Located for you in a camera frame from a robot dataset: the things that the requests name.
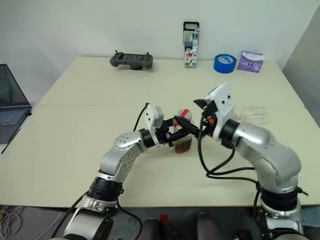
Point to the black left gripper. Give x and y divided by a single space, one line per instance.
163 132

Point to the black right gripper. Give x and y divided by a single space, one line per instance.
208 117

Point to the small cup of brown liquid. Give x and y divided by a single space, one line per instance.
183 147

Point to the clear wine glass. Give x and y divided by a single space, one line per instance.
257 113

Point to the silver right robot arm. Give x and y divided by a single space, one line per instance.
270 150

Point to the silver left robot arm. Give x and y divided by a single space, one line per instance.
120 150

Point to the blue tape roll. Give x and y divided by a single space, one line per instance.
220 67

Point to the marker pen pack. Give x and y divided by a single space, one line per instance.
190 50

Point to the purple tissue pack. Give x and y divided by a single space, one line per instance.
250 63

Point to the grey handheld game controller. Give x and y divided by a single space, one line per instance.
130 60

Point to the small red block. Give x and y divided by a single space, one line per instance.
163 218

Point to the dark rounded shape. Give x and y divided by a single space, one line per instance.
207 227
151 230

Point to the small black box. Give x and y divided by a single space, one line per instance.
242 235

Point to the dark grey laptop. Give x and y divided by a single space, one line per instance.
12 100

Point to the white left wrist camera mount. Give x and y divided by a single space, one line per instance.
151 117

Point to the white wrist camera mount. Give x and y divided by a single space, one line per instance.
151 117
223 105

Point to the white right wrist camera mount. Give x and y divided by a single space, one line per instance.
223 105

